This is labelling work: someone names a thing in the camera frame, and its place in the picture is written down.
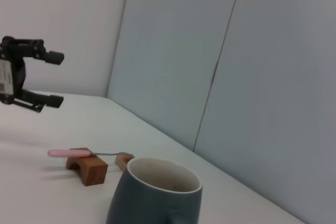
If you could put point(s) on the light flat wooden block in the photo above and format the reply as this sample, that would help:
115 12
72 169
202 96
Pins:
121 163

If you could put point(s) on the brown arched wooden block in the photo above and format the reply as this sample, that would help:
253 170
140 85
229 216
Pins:
92 171

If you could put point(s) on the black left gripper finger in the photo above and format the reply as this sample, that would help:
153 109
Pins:
53 101
55 57

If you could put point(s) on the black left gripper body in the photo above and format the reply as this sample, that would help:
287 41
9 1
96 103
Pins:
15 77

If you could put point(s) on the grey ceramic mug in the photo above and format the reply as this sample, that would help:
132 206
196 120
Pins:
136 203

